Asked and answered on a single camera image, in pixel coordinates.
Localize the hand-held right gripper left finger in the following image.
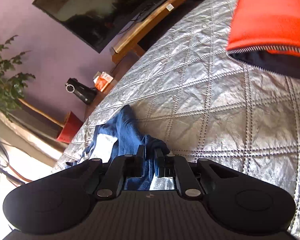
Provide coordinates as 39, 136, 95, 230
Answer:
74, 144, 147, 198

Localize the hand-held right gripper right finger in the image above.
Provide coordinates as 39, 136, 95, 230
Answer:
154, 148, 238, 197

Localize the printed blue raglan shirt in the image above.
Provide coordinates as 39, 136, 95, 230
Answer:
65, 104, 174, 192

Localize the dark wooden low table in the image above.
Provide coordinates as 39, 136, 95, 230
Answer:
84, 75, 120, 123

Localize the red flower pot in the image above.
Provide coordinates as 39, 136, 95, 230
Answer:
56, 111, 83, 144

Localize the silver quilted bedspread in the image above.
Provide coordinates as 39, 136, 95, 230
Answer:
51, 0, 300, 240

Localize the orange tissue pack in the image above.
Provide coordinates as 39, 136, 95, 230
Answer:
93, 71, 114, 92

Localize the black cone speaker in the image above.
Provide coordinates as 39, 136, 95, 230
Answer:
65, 78, 97, 105

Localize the beige curtain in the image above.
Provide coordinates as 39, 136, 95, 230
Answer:
0, 110, 68, 167

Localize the wooden television stand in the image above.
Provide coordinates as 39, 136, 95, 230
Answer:
111, 0, 219, 64

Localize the black television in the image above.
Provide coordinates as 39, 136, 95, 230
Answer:
32, 0, 198, 53

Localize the green indoor tree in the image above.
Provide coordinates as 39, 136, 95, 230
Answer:
0, 35, 65, 128

